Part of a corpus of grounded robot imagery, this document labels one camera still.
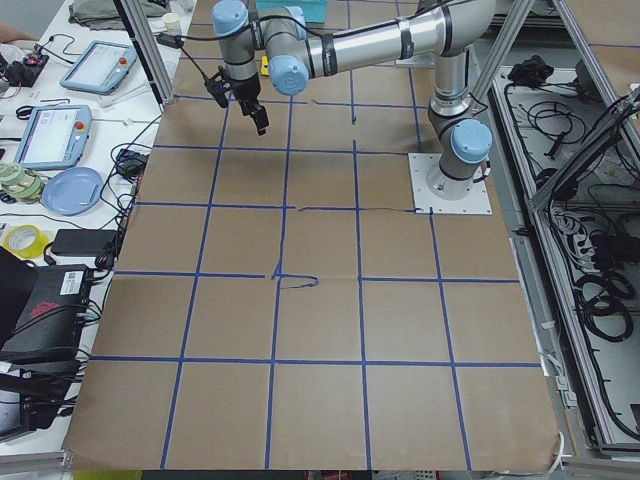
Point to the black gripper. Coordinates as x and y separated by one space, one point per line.
247 90

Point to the yellow toy beetle car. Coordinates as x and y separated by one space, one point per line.
264 66

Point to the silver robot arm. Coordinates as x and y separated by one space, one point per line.
297 55

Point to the turquoise plastic bin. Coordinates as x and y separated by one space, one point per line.
315 11

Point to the upper teach pendant tablet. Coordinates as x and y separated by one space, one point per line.
101 68

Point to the teach pendant tablet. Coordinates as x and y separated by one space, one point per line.
101 68
55 137

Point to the lower teach pendant tablet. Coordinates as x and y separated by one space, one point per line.
55 137

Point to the blue plastic plate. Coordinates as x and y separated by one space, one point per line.
72 191

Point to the yellow tape roll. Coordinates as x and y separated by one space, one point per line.
25 241

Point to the black laptop computer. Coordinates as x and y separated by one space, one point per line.
40 310

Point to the aluminium frame post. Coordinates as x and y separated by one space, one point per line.
137 26

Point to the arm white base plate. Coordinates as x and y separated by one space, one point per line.
434 193

